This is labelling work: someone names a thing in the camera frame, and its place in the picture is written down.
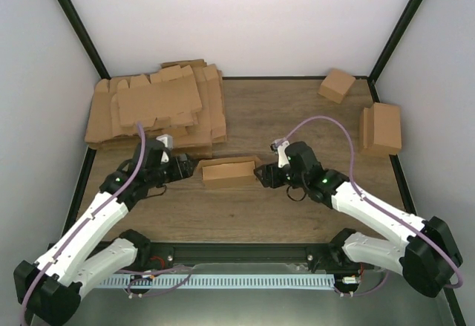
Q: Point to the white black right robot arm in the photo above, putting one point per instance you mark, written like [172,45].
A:
[423,251]

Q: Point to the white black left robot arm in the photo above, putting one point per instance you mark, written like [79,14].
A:
[53,286]

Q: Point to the large folded cardboard box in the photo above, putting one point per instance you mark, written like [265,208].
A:
[380,130]

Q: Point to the brown cardboard box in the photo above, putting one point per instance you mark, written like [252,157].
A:
[228,172]

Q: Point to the light blue slotted cable duct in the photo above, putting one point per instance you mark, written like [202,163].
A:
[218,282]

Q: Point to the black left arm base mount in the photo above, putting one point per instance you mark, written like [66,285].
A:
[150,255]

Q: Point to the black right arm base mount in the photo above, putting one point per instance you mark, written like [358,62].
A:
[330,256]

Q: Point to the stack of flat cardboard blanks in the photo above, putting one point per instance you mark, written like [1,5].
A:
[184,99]

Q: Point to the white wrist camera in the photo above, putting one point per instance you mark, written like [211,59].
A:
[279,146]
[167,141]

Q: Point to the black left corner frame post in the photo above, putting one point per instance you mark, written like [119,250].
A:
[82,34]

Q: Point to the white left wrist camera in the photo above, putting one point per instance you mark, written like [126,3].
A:
[167,141]

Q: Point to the black corner frame post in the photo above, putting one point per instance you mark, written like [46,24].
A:
[402,25]
[82,34]

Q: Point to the black right corner frame post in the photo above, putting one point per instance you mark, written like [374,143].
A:
[402,25]

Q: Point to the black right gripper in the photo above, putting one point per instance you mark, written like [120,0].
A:
[271,173]

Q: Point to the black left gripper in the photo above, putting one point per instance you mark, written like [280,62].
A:
[188,171]

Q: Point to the small folded cardboard box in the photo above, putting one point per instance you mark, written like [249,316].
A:
[336,85]

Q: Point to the black aluminium frame rail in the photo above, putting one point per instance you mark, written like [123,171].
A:
[201,253]

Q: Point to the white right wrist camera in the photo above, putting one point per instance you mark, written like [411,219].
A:
[279,146]

